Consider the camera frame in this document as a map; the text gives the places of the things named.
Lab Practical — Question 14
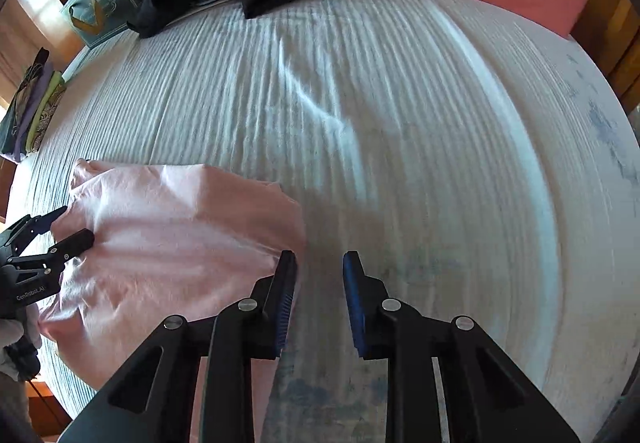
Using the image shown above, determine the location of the folded clothes stack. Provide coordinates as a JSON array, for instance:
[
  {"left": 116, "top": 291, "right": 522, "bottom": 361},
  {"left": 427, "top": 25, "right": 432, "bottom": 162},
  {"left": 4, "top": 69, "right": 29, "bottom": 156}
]
[{"left": 0, "top": 48, "right": 51, "bottom": 159}]

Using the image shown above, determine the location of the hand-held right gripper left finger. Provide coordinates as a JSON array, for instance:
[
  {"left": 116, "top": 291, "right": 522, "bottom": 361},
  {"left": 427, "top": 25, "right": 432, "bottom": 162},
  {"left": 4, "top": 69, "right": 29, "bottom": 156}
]
[{"left": 57, "top": 250, "right": 299, "bottom": 443}]

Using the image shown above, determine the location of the wooden furniture frame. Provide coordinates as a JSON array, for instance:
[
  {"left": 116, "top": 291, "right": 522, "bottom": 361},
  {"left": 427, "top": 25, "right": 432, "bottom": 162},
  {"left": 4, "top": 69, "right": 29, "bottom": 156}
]
[{"left": 570, "top": 0, "right": 640, "bottom": 104}]

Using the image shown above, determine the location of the white striped bedspread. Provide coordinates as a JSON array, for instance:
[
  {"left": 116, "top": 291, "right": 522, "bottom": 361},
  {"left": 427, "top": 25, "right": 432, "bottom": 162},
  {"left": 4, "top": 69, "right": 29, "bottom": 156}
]
[{"left": 5, "top": 0, "right": 640, "bottom": 443}]

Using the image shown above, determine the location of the teal gift bag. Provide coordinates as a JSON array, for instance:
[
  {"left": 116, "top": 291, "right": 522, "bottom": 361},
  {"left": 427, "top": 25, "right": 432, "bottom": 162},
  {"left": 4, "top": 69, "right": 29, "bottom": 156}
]
[{"left": 60, "top": 0, "right": 138, "bottom": 49}]

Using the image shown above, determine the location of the pink printed t-shirt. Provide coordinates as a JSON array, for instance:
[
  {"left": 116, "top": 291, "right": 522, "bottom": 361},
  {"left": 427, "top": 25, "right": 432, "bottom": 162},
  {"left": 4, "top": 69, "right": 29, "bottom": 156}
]
[{"left": 37, "top": 158, "right": 308, "bottom": 443}]

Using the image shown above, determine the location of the person's left hand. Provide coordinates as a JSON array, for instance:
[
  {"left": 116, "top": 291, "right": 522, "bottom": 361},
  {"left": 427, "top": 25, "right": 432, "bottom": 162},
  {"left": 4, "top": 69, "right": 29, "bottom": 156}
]
[{"left": 0, "top": 305, "right": 43, "bottom": 381}]

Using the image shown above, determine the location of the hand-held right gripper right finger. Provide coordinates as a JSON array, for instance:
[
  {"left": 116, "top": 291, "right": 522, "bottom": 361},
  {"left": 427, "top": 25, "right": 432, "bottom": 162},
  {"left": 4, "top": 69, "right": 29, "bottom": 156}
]
[{"left": 342, "top": 250, "right": 581, "bottom": 443}]

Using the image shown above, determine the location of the purple cloth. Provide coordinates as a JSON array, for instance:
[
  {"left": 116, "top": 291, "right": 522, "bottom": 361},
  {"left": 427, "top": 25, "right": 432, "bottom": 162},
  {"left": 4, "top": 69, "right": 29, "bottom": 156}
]
[{"left": 15, "top": 70, "right": 56, "bottom": 161}]

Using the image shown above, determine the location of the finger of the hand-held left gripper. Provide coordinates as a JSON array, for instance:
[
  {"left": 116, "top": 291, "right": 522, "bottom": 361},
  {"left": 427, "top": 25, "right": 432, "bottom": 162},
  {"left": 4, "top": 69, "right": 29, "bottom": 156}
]
[
  {"left": 0, "top": 206, "right": 68, "bottom": 256},
  {"left": 5, "top": 229, "right": 96, "bottom": 274}
]

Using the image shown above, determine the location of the green patterned cloth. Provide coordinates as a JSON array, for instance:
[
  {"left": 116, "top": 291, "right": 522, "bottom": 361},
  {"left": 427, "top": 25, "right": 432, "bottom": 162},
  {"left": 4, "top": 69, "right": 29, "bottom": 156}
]
[{"left": 25, "top": 73, "right": 68, "bottom": 154}]

